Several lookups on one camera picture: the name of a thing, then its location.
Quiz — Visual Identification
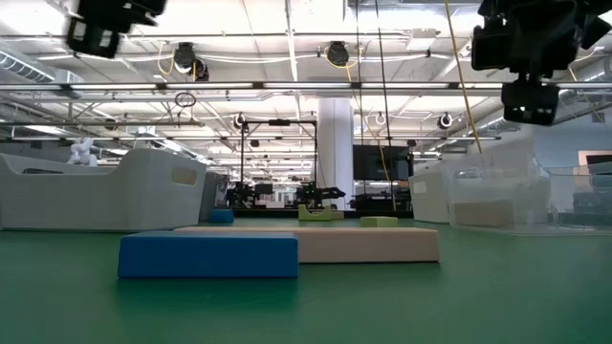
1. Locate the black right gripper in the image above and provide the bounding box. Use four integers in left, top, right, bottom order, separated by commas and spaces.
470, 0, 582, 81

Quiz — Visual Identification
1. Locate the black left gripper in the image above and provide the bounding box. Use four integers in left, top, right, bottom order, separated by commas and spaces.
76, 0, 168, 35

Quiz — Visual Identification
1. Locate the thick beige block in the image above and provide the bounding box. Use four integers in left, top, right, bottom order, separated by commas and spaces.
452, 199, 515, 228

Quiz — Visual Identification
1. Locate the small blue block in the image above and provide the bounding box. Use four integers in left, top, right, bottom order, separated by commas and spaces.
208, 208, 235, 225

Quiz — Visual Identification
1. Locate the large blue rectangular block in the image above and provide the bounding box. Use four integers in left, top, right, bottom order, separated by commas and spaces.
118, 231, 300, 279

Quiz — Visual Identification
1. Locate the long beige plank block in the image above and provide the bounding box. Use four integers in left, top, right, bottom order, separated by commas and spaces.
174, 226, 440, 264

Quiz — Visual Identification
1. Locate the yellow-green arch block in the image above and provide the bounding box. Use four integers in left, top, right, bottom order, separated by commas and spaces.
297, 204, 332, 222

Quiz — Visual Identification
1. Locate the grey horizontal pipe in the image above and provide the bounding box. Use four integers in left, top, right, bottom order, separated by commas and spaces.
0, 119, 206, 128

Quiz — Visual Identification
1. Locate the pink-framed dark panel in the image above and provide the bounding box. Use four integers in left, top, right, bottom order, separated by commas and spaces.
577, 150, 612, 168

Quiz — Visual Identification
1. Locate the white plastic bin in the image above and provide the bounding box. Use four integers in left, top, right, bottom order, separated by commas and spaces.
0, 147, 208, 232

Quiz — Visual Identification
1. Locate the clear plastic bin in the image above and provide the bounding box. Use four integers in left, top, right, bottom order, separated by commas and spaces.
448, 161, 612, 236
408, 140, 551, 225

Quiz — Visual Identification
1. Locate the clear plastic bin right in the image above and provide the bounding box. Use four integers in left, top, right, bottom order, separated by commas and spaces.
408, 140, 551, 225

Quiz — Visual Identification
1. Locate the black monitor screen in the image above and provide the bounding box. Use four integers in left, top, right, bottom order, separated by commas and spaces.
352, 144, 415, 182

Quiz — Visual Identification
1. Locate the grey plastic container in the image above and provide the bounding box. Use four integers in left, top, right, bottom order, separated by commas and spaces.
199, 171, 229, 222

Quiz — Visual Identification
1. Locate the white round column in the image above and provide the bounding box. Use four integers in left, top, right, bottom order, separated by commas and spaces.
317, 97, 355, 211

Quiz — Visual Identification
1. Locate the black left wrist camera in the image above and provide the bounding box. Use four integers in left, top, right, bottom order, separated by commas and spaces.
65, 17, 121, 59

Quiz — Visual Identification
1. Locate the silver ventilation duct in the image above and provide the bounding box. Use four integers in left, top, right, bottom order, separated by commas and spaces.
0, 47, 83, 83
477, 61, 612, 133

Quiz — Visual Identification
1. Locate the black ceiling cable reel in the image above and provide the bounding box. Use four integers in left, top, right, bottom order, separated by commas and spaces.
325, 40, 351, 68
172, 41, 210, 82

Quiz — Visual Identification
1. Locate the yellow hanging cable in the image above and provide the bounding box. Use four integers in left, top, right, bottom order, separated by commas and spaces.
443, 0, 483, 154

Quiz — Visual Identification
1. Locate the black cable loop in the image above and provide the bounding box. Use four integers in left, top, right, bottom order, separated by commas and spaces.
174, 91, 198, 109

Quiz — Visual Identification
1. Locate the black hanging cable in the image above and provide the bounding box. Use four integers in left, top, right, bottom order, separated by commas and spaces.
374, 0, 396, 211
354, 0, 365, 197

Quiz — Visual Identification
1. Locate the black background rig frame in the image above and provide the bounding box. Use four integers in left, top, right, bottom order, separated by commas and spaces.
240, 118, 318, 211

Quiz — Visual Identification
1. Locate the overhead light rail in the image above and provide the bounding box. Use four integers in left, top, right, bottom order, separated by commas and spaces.
0, 81, 612, 93

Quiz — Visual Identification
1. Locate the thin yellow cable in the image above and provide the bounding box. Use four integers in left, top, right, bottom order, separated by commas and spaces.
379, 142, 398, 211

